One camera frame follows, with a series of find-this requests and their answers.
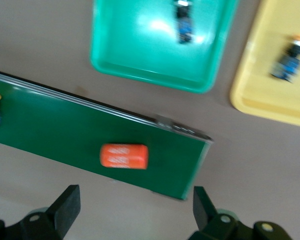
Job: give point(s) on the green mushroom push button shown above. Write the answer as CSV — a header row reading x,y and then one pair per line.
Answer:
x,y
185,27

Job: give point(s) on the green plastic tray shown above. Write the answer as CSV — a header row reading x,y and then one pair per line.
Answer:
x,y
140,50

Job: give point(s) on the orange cylindrical capacitor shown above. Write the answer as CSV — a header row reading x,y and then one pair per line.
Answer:
x,y
125,156

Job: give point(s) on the yellow plastic tray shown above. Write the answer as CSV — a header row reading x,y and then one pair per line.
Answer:
x,y
260,95

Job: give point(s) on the green conveyor belt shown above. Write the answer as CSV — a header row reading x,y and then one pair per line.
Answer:
x,y
52,130

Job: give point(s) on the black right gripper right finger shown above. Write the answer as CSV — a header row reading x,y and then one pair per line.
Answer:
x,y
203,212

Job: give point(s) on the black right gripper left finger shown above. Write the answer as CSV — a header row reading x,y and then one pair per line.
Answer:
x,y
66,210

